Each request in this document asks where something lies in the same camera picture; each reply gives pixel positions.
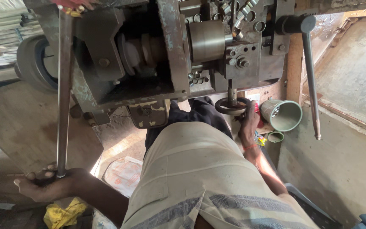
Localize black iron handwheel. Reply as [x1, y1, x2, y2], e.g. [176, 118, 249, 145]
[215, 97, 251, 116]

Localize stack of grey metal pipes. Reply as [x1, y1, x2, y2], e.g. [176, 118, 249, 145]
[0, 0, 44, 71]

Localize black rubber tyre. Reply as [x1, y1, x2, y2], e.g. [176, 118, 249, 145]
[14, 34, 60, 94]

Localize small heap of steel rings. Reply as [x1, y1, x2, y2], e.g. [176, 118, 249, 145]
[187, 71, 210, 88]

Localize long steel lever rod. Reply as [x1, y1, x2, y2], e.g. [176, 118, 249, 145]
[56, 9, 74, 179]

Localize person's beige striped shirt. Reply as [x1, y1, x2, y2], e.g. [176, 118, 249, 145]
[120, 121, 320, 229]

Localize wooden post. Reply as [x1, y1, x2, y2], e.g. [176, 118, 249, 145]
[286, 33, 305, 104]

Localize small green plastic cup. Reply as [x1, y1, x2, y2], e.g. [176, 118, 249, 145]
[267, 130, 285, 144]

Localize large pile of steel rings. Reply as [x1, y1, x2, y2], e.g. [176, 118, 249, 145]
[183, 0, 267, 41]

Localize steel chuck cylinder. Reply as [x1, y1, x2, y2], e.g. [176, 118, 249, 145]
[188, 20, 233, 63]

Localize colourful foil wrapper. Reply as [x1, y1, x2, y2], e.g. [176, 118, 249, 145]
[254, 132, 268, 147]

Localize red and yellow ornament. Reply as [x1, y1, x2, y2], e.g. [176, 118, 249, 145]
[50, 0, 94, 18]

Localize yellow cloth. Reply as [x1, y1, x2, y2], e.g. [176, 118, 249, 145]
[43, 197, 89, 229]

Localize person's right hand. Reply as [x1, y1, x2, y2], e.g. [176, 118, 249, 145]
[235, 100, 261, 148]

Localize large green plastic mug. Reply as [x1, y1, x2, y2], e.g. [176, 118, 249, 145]
[260, 98, 303, 133]

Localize white printed plastic sack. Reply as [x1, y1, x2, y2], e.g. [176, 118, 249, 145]
[102, 155, 143, 198]

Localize steel lever with black hub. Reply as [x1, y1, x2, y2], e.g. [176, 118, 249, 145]
[276, 14, 322, 141]

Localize grey metal lathe machine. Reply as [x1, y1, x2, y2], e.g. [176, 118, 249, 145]
[22, 0, 298, 130]

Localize red plastic object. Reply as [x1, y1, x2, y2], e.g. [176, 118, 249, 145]
[254, 102, 264, 128]

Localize person's left hand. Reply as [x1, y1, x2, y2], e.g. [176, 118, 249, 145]
[14, 162, 87, 203]

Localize person's dark trousers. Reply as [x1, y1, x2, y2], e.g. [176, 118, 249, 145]
[144, 96, 234, 158]

